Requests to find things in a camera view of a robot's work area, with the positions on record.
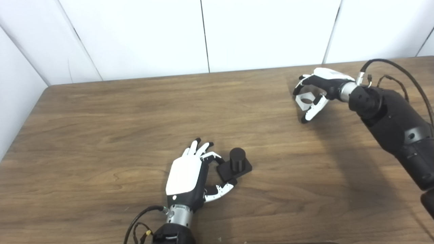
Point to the black peg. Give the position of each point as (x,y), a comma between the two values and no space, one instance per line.
(237,161)

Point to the white and black right hand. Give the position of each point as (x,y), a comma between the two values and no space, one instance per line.
(330,83)

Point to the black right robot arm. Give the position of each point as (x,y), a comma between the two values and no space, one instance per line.
(393,118)

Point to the white and black left hand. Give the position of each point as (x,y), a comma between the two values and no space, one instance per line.
(184,176)

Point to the white square piece with hole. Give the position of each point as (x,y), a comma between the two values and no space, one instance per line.
(301,104)

